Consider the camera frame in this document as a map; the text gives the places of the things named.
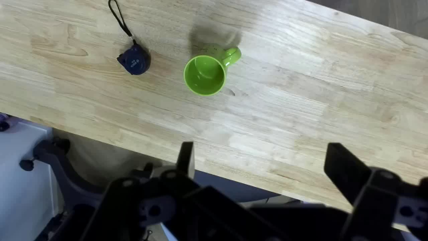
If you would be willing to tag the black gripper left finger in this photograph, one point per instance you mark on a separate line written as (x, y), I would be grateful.
(186, 158)

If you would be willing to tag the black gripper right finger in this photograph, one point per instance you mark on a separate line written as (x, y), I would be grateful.
(345, 172)

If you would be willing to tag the green ceramic mug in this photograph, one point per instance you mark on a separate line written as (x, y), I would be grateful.
(202, 86)

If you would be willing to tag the black spoon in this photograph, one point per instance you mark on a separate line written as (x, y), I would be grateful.
(133, 61)

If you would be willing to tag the grey office chair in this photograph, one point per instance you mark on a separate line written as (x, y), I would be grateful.
(57, 166)

